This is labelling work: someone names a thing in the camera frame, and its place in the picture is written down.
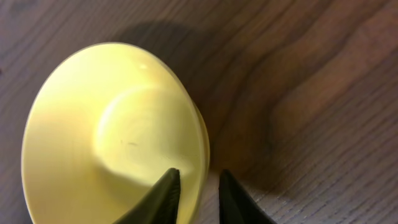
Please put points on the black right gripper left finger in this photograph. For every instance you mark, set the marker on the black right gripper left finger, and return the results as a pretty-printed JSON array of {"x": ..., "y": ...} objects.
[{"x": 160, "y": 204}]

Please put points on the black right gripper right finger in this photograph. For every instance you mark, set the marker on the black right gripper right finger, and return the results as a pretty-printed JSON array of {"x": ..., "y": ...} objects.
[{"x": 236, "y": 205}]

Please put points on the yellow bowl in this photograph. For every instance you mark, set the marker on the yellow bowl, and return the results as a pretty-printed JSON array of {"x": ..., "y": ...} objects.
[{"x": 106, "y": 125}]

